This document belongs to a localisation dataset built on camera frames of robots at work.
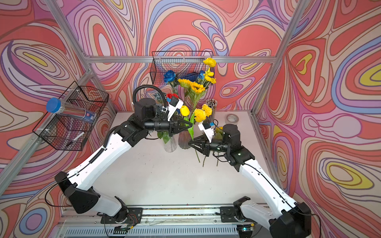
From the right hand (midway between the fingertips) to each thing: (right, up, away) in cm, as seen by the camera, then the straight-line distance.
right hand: (190, 146), depth 67 cm
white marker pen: (-57, +3, +5) cm, 57 cm away
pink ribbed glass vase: (-4, +1, +24) cm, 24 cm away
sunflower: (+8, -13, +26) cm, 30 cm away
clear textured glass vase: (-13, -3, +27) cm, 30 cm away
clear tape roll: (+32, +15, +47) cm, 59 cm away
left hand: (+1, +10, -7) cm, 12 cm away
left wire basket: (-64, +7, +3) cm, 64 cm away
